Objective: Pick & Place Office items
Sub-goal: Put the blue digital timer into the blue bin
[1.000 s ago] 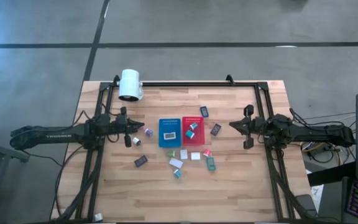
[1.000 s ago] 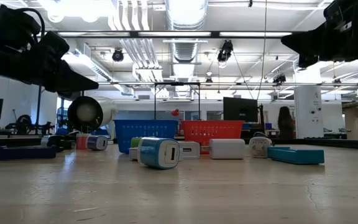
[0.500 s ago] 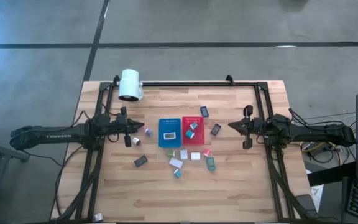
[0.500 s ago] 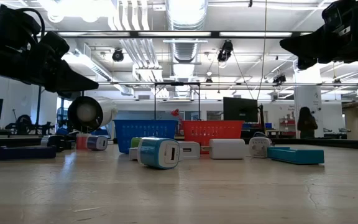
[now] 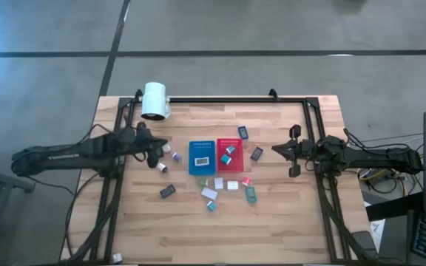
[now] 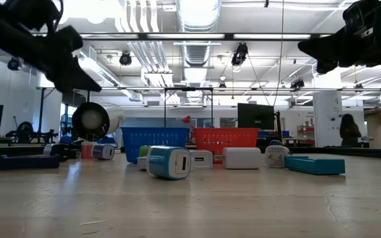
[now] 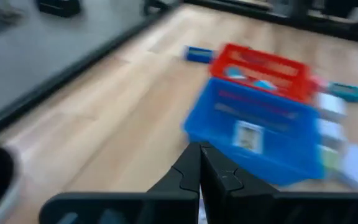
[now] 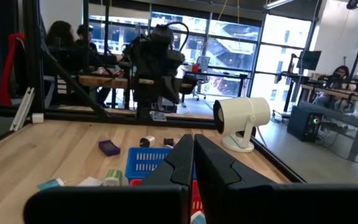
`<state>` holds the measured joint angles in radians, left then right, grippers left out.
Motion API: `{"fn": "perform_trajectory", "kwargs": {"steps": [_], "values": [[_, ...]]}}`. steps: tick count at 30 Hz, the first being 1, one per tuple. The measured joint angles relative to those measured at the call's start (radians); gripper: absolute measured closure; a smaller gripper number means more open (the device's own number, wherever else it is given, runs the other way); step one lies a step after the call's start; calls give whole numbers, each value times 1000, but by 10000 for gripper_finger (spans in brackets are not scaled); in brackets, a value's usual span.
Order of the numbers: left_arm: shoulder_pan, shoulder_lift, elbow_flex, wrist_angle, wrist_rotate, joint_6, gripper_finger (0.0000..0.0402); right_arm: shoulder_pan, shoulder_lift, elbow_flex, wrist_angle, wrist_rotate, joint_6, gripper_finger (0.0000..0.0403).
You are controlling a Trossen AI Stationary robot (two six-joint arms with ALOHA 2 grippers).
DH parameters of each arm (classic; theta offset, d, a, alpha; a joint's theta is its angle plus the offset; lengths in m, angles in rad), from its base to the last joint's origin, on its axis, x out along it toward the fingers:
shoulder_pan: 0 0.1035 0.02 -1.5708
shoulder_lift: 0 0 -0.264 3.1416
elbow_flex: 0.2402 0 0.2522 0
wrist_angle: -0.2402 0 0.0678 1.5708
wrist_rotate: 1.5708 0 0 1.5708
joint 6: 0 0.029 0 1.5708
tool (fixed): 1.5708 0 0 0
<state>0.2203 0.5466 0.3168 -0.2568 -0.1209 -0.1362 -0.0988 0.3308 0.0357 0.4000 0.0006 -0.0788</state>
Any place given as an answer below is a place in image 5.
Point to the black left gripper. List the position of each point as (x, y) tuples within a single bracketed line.
[(148, 142)]

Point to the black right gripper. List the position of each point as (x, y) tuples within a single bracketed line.
[(303, 150)]

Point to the pink white USB charger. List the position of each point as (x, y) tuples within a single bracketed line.
[(166, 148)]

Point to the purple white USB charger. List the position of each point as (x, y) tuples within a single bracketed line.
[(176, 157)]

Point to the black silver USB charger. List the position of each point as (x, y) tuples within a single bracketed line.
[(162, 168)]

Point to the dark purple digital clock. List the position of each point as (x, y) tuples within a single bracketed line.
[(256, 154)]

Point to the navy digital clock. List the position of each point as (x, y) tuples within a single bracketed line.
[(243, 132), (167, 191)]

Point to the red plastic basket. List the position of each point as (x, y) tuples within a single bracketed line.
[(237, 166)]

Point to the teal white USB charger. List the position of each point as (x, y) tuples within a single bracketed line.
[(211, 206), (226, 159), (230, 149)]

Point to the green white USB charger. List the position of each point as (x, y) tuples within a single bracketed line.
[(203, 183)]

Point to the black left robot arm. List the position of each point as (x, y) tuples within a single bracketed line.
[(69, 153)]

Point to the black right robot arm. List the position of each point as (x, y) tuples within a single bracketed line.
[(383, 159)]

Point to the blue plastic basket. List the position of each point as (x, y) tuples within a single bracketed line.
[(202, 147)]

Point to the black phone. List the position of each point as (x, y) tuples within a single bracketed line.
[(364, 242)]

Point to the white paper sheet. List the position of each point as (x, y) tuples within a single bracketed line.
[(378, 231)]

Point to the small white block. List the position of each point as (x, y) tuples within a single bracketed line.
[(117, 258)]

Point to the black aluminium table frame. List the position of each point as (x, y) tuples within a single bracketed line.
[(235, 99)]

